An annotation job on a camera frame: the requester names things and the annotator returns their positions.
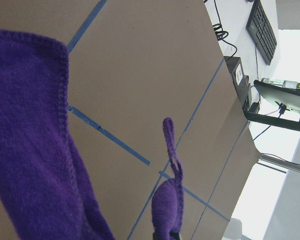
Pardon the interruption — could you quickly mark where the black computer box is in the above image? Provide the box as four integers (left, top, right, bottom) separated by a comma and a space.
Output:
224, 56, 251, 111

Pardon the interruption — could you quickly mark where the purple towel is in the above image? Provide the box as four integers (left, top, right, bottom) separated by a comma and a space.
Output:
0, 29, 185, 240

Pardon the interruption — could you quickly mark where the black keyboard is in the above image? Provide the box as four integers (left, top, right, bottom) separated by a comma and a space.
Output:
246, 0, 277, 66

